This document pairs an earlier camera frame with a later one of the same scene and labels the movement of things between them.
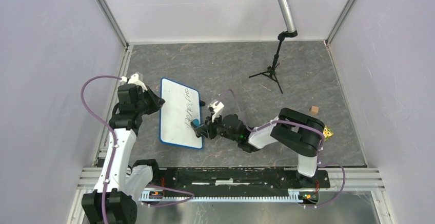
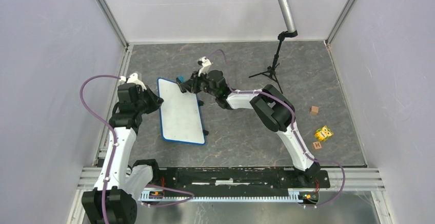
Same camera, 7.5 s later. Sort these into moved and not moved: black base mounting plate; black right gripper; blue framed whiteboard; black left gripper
Moved: black right gripper
Not moved: blue framed whiteboard; black base mounting plate; black left gripper
